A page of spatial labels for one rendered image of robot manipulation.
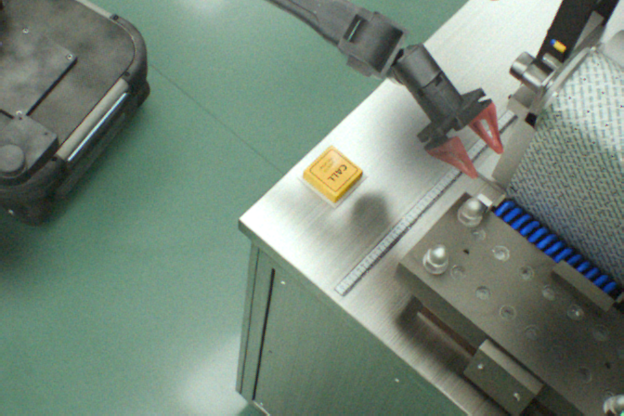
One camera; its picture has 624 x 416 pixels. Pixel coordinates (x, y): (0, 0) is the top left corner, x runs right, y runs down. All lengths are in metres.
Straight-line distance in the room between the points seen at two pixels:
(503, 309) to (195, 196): 1.32
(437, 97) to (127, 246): 1.31
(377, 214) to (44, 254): 1.16
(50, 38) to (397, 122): 1.13
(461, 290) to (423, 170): 0.30
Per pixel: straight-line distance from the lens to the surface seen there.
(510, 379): 1.65
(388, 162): 1.88
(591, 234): 1.68
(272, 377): 2.28
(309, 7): 1.63
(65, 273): 2.76
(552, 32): 1.99
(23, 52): 2.77
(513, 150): 1.80
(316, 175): 1.82
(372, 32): 1.62
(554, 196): 1.67
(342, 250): 1.80
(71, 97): 2.71
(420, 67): 1.63
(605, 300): 1.69
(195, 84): 3.00
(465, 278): 1.67
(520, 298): 1.67
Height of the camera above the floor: 2.52
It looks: 61 degrees down
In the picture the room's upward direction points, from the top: 11 degrees clockwise
